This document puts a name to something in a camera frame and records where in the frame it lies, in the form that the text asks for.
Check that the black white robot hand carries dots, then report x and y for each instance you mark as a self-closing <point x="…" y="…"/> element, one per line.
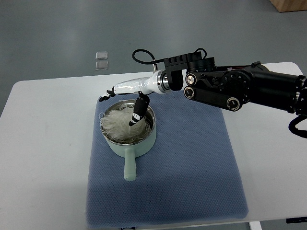
<point x="134" y="89"/>

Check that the white vermicelli nest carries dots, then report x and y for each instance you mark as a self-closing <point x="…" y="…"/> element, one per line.
<point x="115" y="126"/>

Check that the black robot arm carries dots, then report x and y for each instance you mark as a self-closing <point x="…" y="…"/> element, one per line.
<point x="230" y="87"/>

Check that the mint green pot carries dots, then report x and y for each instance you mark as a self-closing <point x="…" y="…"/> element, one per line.
<point x="131" y="151"/>

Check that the blue textured mat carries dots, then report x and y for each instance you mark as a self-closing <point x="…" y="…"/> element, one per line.
<point x="190" y="174"/>

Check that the wooden box corner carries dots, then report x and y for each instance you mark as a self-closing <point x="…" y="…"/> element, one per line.
<point x="289" y="5"/>

